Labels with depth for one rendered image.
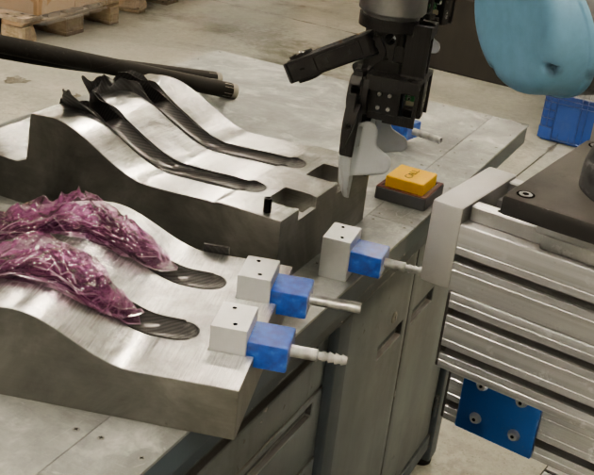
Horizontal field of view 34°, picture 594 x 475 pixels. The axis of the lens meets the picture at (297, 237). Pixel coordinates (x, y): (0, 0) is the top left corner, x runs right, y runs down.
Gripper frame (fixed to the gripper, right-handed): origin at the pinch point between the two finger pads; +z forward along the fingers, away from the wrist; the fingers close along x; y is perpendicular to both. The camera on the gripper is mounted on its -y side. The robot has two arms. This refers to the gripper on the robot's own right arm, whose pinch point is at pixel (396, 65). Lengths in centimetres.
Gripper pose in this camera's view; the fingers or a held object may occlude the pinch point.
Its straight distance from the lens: 170.1
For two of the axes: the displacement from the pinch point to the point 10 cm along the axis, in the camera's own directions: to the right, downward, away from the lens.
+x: 6.4, -2.7, 7.2
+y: 7.6, 3.5, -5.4
